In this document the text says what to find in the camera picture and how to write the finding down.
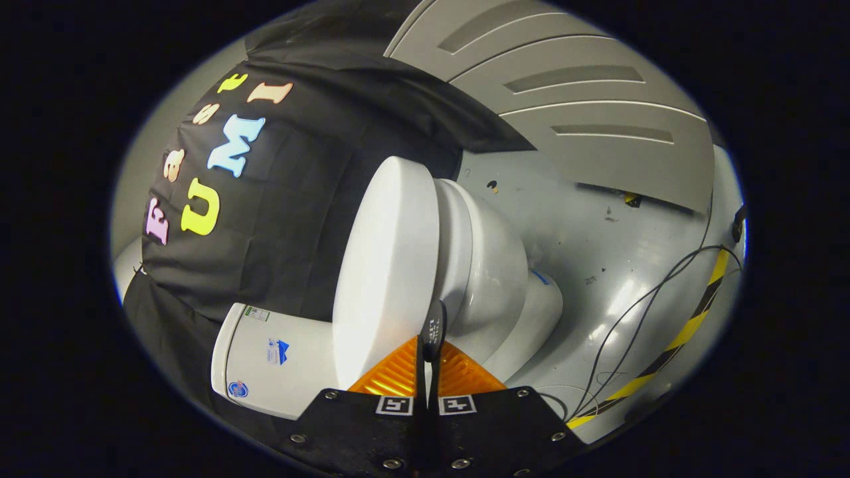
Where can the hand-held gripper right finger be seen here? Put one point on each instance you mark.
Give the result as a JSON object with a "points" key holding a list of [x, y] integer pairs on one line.
{"points": [[491, 431]]}

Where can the white ceramic toilet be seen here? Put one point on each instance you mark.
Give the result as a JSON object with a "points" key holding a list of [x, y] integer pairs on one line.
{"points": [[498, 279]]}

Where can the white toilet lid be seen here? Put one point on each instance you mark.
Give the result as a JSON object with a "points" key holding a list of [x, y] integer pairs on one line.
{"points": [[385, 265]]}

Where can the white toilet seat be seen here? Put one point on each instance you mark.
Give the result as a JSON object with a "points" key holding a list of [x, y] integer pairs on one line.
{"points": [[455, 245]]}

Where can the yellow black hazard tape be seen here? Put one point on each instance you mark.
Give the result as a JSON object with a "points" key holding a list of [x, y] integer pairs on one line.
{"points": [[687, 328]]}

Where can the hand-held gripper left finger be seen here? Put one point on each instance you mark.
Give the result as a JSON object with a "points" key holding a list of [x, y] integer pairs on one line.
{"points": [[372, 431]]}

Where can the black backdrop cloth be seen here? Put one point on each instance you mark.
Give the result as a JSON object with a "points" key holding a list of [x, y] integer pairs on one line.
{"points": [[285, 219]]}

